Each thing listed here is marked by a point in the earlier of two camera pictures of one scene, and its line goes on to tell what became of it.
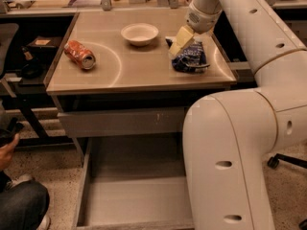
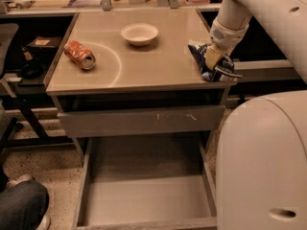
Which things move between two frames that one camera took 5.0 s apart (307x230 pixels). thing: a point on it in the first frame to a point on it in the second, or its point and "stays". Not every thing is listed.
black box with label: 44,47 stays
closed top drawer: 153,121 stays
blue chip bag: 191,58 to 224,68
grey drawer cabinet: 111,78 stays
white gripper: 202,20 to 227,36
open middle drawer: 134,182 stays
